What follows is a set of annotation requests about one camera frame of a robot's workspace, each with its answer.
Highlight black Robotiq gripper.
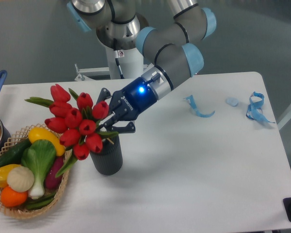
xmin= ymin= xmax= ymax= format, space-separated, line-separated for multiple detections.
xmin=96 ymin=77 xmax=158 ymax=134

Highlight red tulip bouquet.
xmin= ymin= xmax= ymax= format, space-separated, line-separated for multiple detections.
xmin=26 ymin=84 xmax=118 ymax=176

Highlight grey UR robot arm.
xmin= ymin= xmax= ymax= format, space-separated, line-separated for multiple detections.
xmin=67 ymin=0 xmax=216 ymax=133

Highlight dark grey ribbed vase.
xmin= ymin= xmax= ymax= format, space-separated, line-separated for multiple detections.
xmin=90 ymin=136 xmax=123 ymax=176

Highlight curled blue ribbon strip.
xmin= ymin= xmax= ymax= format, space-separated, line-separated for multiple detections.
xmin=184 ymin=95 xmax=215 ymax=118

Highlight yellow squash toy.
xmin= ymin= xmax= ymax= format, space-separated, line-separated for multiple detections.
xmin=28 ymin=127 xmax=65 ymax=156

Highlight green bok choy toy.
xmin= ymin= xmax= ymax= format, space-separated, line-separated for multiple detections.
xmin=21 ymin=139 xmax=56 ymax=200

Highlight purple sweet potato toy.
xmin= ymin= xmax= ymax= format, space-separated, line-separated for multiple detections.
xmin=45 ymin=156 xmax=64 ymax=189

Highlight green cucumber toy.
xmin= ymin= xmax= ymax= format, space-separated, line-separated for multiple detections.
xmin=0 ymin=138 xmax=31 ymax=167

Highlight small light blue cap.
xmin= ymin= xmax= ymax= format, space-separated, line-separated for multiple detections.
xmin=226 ymin=97 xmax=239 ymax=107

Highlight cream steamed bun toy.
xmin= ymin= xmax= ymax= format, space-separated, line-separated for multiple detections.
xmin=7 ymin=166 xmax=34 ymax=192

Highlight green pea pods toy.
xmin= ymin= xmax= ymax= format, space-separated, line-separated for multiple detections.
xmin=25 ymin=192 xmax=55 ymax=211

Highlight yellow bell pepper toy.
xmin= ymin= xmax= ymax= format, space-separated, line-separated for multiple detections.
xmin=0 ymin=164 xmax=21 ymax=188

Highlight orange fruit toy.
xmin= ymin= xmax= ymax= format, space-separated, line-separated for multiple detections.
xmin=0 ymin=186 xmax=28 ymax=207

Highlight blue ribbon bundle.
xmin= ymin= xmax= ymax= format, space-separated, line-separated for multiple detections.
xmin=245 ymin=91 xmax=275 ymax=125

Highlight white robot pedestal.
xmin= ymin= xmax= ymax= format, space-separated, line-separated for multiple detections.
xmin=75 ymin=47 xmax=154 ymax=81

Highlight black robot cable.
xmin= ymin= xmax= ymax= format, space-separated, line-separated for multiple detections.
xmin=112 ymin=38 xmax=125 ymax=80

